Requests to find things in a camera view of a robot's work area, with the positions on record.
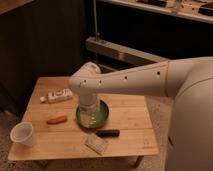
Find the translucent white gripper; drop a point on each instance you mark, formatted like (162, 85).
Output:
(89, 102)

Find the black eraser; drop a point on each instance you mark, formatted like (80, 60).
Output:
(108, 133)

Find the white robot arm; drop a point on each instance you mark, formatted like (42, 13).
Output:
(189, 82)

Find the white sponge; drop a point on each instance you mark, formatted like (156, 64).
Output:
(96, 143)

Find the green plate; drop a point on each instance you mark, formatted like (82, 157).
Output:
(104, 116)

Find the orange carrot toy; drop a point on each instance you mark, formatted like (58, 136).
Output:
(57, 120)

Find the white lying bottle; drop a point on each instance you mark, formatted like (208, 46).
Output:
(57, 96)

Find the wooden table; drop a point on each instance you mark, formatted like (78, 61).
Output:
(127, 113)

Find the white plastic cup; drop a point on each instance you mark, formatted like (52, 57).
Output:
(23, 133)

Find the vertical metal pole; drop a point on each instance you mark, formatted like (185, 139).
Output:
(95, 20)

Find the dark wooden cabinet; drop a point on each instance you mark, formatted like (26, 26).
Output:
(41, 38)

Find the white upper shelf board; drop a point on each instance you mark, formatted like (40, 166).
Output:
(187, 9)

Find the grey metal shelf rail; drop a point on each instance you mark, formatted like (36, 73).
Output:
(121, 53)

